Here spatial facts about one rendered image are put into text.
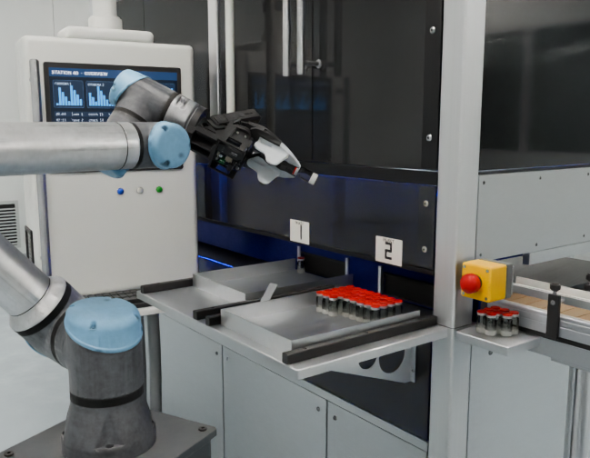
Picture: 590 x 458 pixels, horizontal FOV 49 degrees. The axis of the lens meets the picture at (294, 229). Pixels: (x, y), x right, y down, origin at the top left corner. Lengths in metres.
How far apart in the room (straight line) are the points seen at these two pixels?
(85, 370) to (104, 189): 1.02
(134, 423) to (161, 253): 1.06
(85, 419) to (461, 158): 0.85
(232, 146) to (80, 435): 0.53
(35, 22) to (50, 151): 5.77
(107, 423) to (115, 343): 0.13
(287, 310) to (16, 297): 0.64
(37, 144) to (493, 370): 1.09
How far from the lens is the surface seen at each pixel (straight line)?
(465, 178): 1.38
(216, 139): 1.19
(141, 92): 1.22
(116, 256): 2.05
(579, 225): 1.77
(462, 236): 1.40
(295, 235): 1.79
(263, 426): 2.12
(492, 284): 1.34
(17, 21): 6.70
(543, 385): 1.78
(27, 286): 1.14
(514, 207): 1.53
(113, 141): 1.03
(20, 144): 0.97
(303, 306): 1.55
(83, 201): 2.01
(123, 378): 1.07
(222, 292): 1.64
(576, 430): 1.50
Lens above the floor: 1.31
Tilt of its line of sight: 9 degrees down
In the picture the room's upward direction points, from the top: straight up
